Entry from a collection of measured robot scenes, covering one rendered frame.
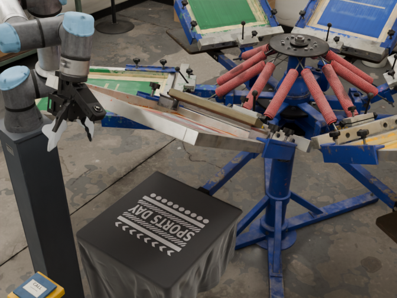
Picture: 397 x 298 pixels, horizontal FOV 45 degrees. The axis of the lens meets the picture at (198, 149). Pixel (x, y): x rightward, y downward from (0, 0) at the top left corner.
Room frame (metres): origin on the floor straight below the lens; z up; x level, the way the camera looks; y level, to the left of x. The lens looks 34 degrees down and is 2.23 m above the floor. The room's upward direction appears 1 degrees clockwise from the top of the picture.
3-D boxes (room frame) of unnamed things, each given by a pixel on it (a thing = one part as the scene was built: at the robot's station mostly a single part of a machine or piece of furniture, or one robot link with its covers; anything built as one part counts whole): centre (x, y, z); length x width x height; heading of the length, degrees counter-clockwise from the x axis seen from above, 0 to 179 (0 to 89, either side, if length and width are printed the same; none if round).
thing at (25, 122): (1.67, 0.71, 1.25); 0.15 x 0.15 x 0.10
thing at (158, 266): (1.38, 0.14, 0.95); 0.48 x 0.44 x 0.01; 145
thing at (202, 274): (1.27, -0.04, 0.74); 0.46 x 0.04 x 0.42; 145
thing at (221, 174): (1.79, -0.14, 0.89); 1.24 x 0.06 x 0.06; 145
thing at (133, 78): (2.37, 0.41, 1.05); 1.08 x 0.61 x 0.23; 85
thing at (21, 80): (1.68, 0.70, 1.37); 0.13 x 0.12 x 0.14; 116
